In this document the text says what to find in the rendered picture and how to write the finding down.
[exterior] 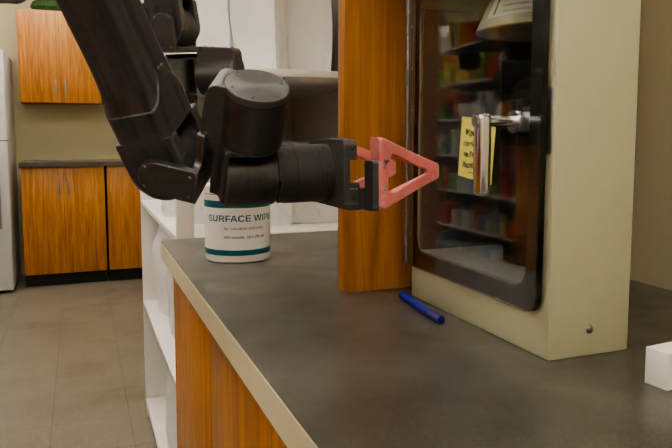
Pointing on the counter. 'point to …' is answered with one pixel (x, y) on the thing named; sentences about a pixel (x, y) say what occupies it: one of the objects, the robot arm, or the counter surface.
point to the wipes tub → (235, 231)
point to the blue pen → (422, 308)
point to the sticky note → (471, 149)
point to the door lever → (488, 146)
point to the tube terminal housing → (575, 160)
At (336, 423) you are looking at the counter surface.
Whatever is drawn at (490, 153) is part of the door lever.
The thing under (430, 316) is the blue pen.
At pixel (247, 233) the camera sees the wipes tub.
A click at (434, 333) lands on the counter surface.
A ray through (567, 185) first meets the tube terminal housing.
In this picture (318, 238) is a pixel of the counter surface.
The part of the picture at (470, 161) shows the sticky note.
